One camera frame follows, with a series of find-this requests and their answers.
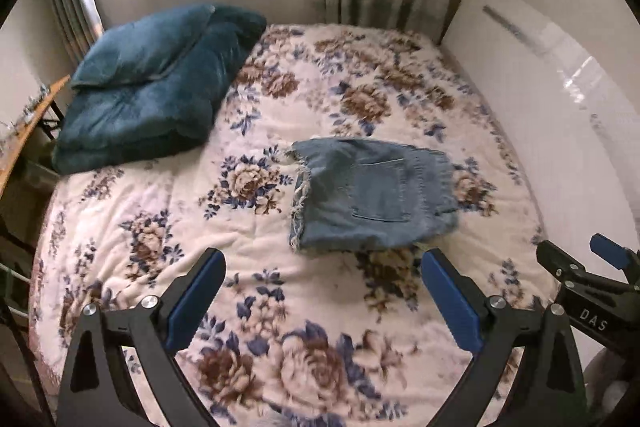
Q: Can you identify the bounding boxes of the white headboard panel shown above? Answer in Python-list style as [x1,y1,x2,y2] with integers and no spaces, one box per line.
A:
[439,0,640,358]

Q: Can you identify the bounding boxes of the blue denim short pants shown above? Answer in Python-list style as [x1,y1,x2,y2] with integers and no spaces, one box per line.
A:
[285,137,460,254]

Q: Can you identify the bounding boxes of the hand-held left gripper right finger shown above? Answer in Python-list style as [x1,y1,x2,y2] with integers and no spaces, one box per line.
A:
[421,249,590,427]

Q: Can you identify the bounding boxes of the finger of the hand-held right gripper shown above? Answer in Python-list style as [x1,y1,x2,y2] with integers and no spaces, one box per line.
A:
[536,234,640,293]

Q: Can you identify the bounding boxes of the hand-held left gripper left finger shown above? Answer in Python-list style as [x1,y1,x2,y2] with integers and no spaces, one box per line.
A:
[56,248,227,427]

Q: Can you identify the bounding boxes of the floral printed blanket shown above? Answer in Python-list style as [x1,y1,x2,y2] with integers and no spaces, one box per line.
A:
[27,23,561,427]

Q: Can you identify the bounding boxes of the wooden side table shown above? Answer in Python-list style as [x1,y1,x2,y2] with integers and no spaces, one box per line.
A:
[0,75,72,202]

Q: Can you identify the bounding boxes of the teal folded quilt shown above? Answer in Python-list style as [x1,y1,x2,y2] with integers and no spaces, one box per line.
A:
[51,5,268,174]

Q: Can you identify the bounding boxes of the teal pillow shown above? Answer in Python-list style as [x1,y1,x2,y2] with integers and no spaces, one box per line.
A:
[70,4,216,88]

